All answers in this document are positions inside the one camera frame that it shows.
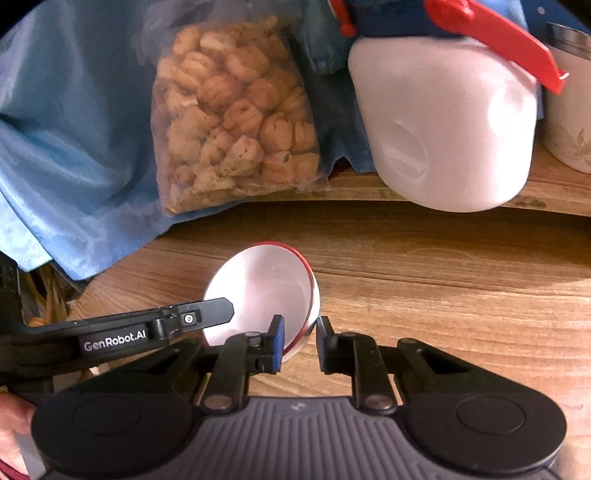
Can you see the light blue cloth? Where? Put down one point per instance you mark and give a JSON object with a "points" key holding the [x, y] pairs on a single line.
{"points": [[69, 138]]}

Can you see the person's left hand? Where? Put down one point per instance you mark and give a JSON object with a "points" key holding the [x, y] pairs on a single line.
{"points": [[16, 424]]}

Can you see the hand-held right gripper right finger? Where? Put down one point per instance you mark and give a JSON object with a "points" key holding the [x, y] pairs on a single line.
{"points": [[325, 346]]}

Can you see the white tumbler with steel rim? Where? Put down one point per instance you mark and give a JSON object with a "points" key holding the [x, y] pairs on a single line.
{"points": [[570, 106]]}

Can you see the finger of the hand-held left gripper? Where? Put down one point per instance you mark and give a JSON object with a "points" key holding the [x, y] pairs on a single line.
{"points": [[203, 314]]}

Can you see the wooden desk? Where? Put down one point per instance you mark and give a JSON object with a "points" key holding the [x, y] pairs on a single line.
{"points": [[438, 286]]}

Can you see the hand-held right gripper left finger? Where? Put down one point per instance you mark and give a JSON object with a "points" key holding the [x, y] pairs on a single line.
{"points": [[276, 344]]}

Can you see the clear bag of snacks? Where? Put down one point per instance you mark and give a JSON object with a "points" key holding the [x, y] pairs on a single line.
{"points": [[231, 120]]}

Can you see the wooden chair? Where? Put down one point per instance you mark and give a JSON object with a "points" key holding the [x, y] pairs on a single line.
{"points": [[53, 300]]}

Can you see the white bowl with red rim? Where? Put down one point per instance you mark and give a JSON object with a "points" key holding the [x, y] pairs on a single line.
{"points": [[263, 286]]}

